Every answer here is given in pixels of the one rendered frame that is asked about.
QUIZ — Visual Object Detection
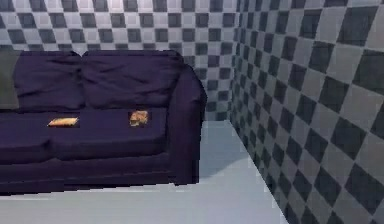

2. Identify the lumpy tan brown object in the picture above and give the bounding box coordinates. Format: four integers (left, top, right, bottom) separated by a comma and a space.
129, 110, 149, 128

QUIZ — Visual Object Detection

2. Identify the grey green cushion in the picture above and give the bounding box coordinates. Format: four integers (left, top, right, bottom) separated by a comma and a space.
0, 50, 22, 110

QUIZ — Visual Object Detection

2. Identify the dark purple sofa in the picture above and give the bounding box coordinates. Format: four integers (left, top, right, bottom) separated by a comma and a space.
0, 49, 208, 196

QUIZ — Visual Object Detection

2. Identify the flat orange yellow object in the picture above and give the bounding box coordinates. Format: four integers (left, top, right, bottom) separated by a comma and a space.
47, 116, 80, 128

